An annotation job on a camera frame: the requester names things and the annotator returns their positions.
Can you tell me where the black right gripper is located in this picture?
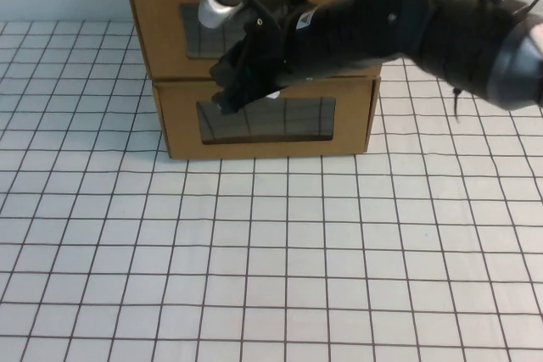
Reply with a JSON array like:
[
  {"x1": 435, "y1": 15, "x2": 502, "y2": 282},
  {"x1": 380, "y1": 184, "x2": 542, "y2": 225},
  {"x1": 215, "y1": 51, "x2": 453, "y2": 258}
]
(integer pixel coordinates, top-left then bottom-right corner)
[{"x1": 209, "y1": 0, "x2": 313, "y2": 116}]

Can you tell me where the brown windowed shoe box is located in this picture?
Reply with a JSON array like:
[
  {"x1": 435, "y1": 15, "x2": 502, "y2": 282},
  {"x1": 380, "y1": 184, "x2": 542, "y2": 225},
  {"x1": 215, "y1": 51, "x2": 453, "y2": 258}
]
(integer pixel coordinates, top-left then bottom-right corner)
[
  {"x1": 151, "y1": 75, "x2": 382, "y2": 162},
  {"x1": 123, "y1": 0, "x2": 402, "y2": 82}
]

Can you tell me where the white black-grid tablecloth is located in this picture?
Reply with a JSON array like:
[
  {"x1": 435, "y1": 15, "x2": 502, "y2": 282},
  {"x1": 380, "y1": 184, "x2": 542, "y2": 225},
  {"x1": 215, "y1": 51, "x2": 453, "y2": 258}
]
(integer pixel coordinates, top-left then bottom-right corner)
[{"x1": 0, "y1": 18, "x2": 543, "y2": 362}]

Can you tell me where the black cable tie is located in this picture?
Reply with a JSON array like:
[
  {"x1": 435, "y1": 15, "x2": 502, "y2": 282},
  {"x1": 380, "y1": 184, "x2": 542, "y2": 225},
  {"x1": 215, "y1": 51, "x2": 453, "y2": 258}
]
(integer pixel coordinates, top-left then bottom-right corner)
[{"x1": 451, "y1": 86, "x2": 464, "y2": 125}]

